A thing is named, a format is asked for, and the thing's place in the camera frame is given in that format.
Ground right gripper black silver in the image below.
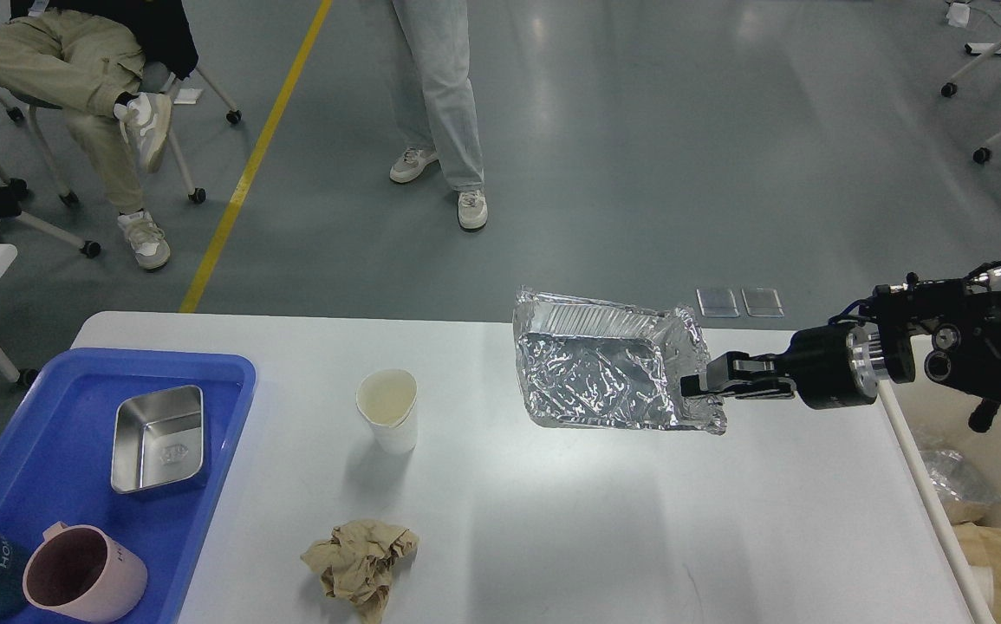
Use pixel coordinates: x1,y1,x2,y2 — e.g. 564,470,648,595
679,323,880,410

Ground aluminium foil tray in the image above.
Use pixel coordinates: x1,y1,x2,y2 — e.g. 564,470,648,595
512,287,726,435

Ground white paper cup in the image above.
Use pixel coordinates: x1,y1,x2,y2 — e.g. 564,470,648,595
356,368,418,455

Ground stainless steel rectangular container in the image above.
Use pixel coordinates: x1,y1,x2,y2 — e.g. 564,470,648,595
109,386,211,500

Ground pink mug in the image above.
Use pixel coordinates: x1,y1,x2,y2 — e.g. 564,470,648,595
22,522,150,623

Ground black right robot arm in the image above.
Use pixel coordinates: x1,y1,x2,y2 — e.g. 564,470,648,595
679,260,1001,432

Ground clear floor marker plate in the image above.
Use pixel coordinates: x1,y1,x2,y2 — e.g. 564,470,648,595
739,287,785,317

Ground white plastic bin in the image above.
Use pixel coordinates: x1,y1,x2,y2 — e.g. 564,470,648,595
878,376,1001,623

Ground standing person grey jeans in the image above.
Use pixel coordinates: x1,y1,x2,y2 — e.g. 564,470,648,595
387,1,488,231

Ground white rolling chair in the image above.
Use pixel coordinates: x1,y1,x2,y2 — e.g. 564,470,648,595
0,61,242,259

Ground seated person khaki trousers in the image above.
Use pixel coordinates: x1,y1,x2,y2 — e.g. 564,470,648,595
0,0,200,270

